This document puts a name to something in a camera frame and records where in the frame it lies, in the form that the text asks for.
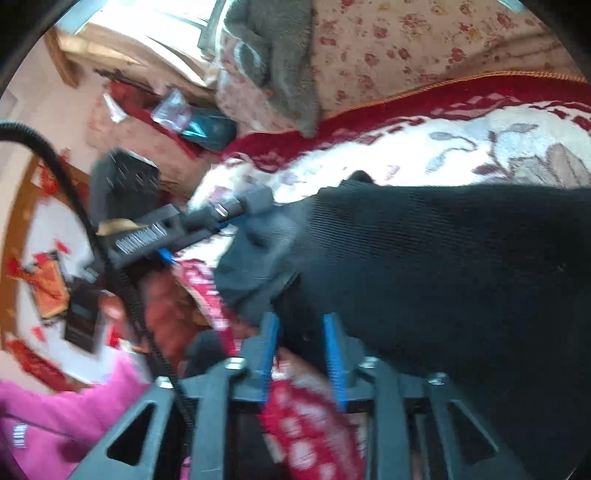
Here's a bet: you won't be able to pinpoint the black cable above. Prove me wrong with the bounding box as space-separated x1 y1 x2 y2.
0 120 198 430

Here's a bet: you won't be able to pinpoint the floral red white blanket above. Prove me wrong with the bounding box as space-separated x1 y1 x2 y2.
172 75 591 480

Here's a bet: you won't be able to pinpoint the black pants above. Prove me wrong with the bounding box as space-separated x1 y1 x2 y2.
214 174 590 479

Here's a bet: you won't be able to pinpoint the black camera box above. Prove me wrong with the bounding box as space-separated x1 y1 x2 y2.
88 148 160 226

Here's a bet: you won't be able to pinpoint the pink floral quilt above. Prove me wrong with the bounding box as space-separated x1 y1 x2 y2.
215 1 581 132

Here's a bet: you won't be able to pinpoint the pink sleeve forearm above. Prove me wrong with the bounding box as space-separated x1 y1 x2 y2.
1 353 148 479

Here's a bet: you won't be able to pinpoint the grey fleece garment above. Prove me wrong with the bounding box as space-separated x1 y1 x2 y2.
224 1 321 138

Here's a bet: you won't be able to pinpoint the teal packaged item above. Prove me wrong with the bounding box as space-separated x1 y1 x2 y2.
180 108 238 152

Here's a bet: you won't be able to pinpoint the clear plastic bag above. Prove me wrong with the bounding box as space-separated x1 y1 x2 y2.
151 89 192 133

